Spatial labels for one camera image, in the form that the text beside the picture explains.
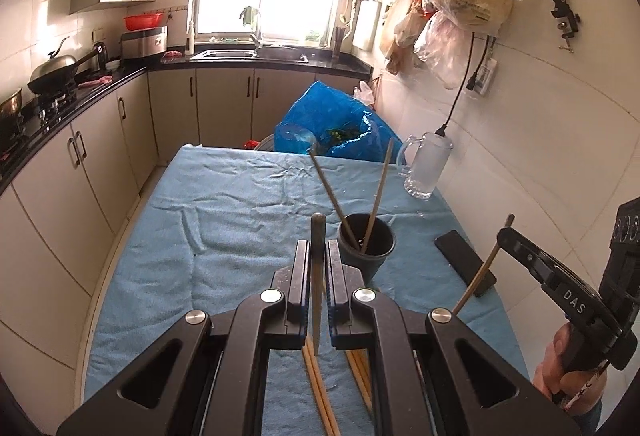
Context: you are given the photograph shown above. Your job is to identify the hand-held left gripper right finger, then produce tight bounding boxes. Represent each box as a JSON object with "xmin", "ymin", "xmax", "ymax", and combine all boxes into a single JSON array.
[{"xmin": 325, "ymin": 238, "xmax": 583, "ymax": 436}]

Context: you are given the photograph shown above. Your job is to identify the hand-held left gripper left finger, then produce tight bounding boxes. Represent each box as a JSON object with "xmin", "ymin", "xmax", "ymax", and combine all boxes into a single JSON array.
[{"xmin": 56, "ymin": 240, "xmax": 313, "ymax": 436}]

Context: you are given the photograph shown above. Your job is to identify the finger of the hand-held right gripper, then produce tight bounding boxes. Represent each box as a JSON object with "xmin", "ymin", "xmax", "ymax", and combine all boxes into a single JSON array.
[{"xmin": 496, "ymin": 226, "xmax": 563, "ymax": 289}]

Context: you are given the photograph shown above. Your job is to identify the long wooden chopstick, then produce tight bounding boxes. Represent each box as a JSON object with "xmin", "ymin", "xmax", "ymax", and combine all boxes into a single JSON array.
[
  {"xmin": 354, "ymin": 351, "xmax": 374, "ymax": 409},
  {"xmin": 301, "ymin": 347, "xmax": 330, "ymax": 436},
  {"xmin": 452, "ymin": 213, "xmax": 516, "ymax": 317},
  {"xmin": 310, "ymin": 212, "xmax": 328, "ymax": 357},
  {"xmin": 348, "ymin": 351, "xmax": 371, "ymax": 413},
  {"xmin": 361, "ymin": 138, "xmax": 394, "ymax": 254},
  {"xmin": 307, "ymin": 343, "xmax": 342, "ymax": 436},
  {"xmin": 308, "ymin": 150, "xmax": 361, "ymax": 250}
]

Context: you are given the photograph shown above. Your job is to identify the dark perforated utensil holder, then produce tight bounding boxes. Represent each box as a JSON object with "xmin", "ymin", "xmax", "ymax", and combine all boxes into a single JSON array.
[{"xmin": 337, "ymin": 213, "xmax": 397, "ymax": 283}]

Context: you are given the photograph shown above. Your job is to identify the person's right hand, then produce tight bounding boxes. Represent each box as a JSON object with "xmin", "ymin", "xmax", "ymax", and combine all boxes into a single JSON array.
[{"xmin": 532, "ymin": 323, "xmax": 608, "ymax": 417}]

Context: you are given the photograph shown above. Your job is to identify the black smartphone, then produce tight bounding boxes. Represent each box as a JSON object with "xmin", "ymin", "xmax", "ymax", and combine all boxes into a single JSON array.
[{"xmin": 434, "ymin": 230, "xmax": 497, "ymax": 298}]

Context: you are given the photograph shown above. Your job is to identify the blue tablecloth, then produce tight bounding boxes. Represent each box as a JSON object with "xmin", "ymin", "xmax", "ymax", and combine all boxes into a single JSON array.
[{"xmin": 82, "ymin": 143, "xmax": 531, "ymax": 436}]

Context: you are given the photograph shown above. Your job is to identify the clear glass mug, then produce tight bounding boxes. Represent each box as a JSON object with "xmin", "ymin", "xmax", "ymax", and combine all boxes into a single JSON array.
[{"xmin": 397, "ymin": 132, "xmax": 455, "ymax": 201}]

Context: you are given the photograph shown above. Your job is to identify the blue plastic bag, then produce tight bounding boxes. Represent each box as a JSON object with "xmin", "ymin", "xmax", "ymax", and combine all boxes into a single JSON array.
[{"xmin": 273, "ymin": 81, "xmax": 403, "ymax": 163}]

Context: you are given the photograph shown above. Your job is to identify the white plastic bag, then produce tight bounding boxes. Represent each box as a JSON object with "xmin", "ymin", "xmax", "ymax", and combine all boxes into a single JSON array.
[{"xmin": 352, "ymin": 80, "xmax": 375, "ymax": 106}]

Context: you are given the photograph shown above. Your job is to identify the clear hanging plastic bags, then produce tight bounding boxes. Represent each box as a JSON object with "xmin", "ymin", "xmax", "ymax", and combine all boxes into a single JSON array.
[{"xmin": 380, "ymin": 0, "xmax": 473, "ymax": 89}]

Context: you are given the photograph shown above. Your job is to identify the beige base cabinets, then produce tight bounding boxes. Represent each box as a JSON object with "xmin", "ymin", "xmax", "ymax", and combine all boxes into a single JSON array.
[{"xmin": 0, "ymin": 66, "xmax": 372, "ymax": 347}]

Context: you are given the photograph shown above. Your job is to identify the steel sink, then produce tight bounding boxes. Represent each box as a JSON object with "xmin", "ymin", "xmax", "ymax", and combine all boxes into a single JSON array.
[{"xmin": 192, "ymin": 45, "xmax": 311, "ymax": 63}]

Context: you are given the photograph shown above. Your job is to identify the steel faucet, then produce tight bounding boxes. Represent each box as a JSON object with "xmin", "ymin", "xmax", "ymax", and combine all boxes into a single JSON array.
[{"xmin": 250, "ymin": 13, "xmax": 266, "ymax": 53}]

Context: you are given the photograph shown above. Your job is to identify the white cutting board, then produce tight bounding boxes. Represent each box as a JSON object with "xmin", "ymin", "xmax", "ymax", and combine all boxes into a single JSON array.
[{"xmin": 352, "ymin": 1, "xmax": 382, "ymax": 52}]

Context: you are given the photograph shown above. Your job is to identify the black kitchen countertop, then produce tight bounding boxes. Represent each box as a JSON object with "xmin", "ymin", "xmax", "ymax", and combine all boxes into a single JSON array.
[{"xmin": 0, "ymin": 48, "xmax": 374, "ymax": 187}]

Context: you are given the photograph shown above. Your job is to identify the steel countertop appliance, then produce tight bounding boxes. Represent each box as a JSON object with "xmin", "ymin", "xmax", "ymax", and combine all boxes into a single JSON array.
[{"xmin": 121, "ymin": 27, "xmax": 168, "ymax": 61}]

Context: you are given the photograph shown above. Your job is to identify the gas stove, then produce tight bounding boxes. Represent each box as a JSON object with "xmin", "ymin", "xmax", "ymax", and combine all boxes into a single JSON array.
[{"xmin": 22, "ymin": 91, "xmax": 79, "ymax": 123}]

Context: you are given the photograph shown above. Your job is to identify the red plastic basin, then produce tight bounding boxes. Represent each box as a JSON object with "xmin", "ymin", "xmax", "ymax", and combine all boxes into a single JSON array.
[{"xmin": 123, "ymin": 12, "xmax": 166, "ymax": 31}]

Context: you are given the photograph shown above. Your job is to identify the black wok with lid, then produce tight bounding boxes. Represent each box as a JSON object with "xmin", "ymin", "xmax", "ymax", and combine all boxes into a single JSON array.
[{"xmin": 27, "ymin": 36, "xmax": 103, "ymax": 95}]

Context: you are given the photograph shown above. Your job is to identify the steel pot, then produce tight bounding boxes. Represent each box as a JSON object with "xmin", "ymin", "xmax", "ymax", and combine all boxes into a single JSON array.
[{"xmin": 0, "ymin": 88, "xmax": 24, "ymax": 143}]

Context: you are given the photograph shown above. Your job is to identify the black power cable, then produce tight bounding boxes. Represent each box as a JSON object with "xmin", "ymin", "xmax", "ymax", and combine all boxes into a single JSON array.
[{"xmin": 435, "ymin": 33, "xmax": 493, "ymax": 139}]

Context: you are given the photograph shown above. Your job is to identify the wall socket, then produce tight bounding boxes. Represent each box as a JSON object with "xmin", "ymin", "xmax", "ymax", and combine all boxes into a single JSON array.
[{"xmin": 470, "ymin": 58, "xmax": 499, "ymax": 96}]

